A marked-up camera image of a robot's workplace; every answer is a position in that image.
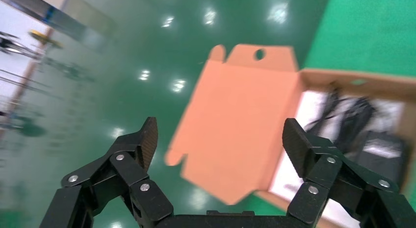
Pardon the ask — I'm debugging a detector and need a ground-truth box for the brown cardboard box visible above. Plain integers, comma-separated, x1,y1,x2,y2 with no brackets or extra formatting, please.
163,43,416,228

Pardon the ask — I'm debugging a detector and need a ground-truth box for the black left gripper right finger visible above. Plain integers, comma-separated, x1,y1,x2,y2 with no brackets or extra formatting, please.
282,118,416,228

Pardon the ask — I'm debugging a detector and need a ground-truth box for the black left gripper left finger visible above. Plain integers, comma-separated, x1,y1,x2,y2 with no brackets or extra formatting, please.
39,116,174,228

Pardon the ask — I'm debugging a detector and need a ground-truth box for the white printed paper sheet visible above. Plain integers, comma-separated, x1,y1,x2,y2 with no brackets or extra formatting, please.
269,89,408,228

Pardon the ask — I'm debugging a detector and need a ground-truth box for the black computer mouse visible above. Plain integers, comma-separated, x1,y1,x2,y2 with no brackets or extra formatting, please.
305,85,409,185

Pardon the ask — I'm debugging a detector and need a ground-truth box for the black data cable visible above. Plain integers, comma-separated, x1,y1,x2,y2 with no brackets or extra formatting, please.
336,96,378,153

